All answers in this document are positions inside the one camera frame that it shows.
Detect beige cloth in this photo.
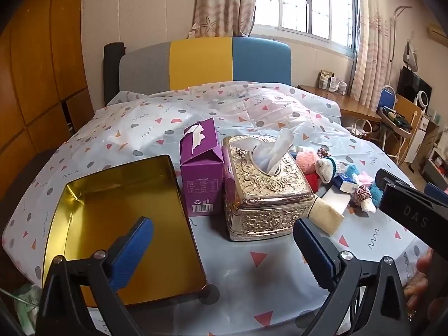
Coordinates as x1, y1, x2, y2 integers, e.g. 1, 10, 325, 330
307, 197, 345, 235

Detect mauve satin scrunchie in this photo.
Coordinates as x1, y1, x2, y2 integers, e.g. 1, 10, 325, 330
353, 185, 371, 206

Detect blue plush toy pink shirt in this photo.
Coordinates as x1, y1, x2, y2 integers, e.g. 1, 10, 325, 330
346, 164, 384, 207

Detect pink fuzzy socks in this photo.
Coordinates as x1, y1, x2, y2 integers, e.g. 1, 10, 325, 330
295, 150, 319, 174

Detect white knitted sock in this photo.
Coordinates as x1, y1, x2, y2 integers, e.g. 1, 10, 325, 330
360, 197, 376, 213

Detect blue Tempo tissue pack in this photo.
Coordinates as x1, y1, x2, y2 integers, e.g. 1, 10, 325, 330
332, 174, 358, 194

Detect red plush sock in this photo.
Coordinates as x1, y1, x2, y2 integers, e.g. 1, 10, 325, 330
305, 172, 320, 193

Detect white knit glove blue band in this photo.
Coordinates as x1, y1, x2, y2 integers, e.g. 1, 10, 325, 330
314, 156, 347, 184

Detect person's right hand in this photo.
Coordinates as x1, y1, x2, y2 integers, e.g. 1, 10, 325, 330
403, 248, 434, 316

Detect gold metal tray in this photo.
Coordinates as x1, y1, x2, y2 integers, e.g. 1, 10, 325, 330
44, 155, 207, 305

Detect patterned plastic tablecloth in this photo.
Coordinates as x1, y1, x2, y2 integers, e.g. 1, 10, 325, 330
1, 82, 428, 335

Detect ornate gold tissue box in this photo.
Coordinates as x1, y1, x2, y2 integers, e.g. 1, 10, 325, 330
223, 135, 314, 241

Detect white folding table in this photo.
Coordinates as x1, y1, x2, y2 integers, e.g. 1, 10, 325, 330
377, 106, 422, 165

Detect white handbag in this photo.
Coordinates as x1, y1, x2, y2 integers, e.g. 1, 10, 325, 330
349, 118, 373, 139

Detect purple tissue carton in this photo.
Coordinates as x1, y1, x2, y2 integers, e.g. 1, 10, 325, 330
180, 118, 224, 217

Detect blue folding chair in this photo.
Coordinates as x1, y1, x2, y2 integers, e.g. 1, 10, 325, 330
377, 85, 396, 111

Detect black television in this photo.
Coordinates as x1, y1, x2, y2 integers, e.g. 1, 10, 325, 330
397, 66, 432, 110

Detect wooden side desk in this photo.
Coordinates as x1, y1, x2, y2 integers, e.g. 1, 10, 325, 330
298, 86, 381, 122

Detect packages on desk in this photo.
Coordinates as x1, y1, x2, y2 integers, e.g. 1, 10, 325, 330
318, 70, 347, 95

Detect wooden wardrobe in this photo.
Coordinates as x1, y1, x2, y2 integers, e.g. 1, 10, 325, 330
1, 0, 94, 193

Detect right floral curtain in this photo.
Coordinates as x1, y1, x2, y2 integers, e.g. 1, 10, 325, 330
351, 0, 390, 111

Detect floral curtain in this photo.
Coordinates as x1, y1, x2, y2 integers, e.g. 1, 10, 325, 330
351, 0, 390, 111
188, 0, 256, 39

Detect grey yellow blue headboard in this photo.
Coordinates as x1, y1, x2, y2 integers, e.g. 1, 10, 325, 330
118, 36, 291, 95

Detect black rolled mat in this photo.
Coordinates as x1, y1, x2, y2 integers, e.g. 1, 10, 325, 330
102, 42, 125, 104

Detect left floral curtain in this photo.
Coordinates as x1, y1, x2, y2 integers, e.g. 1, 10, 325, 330
188, 0, 256, 39

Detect window with metal frame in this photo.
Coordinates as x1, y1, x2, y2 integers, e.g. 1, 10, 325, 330
253, 0, 358, 57

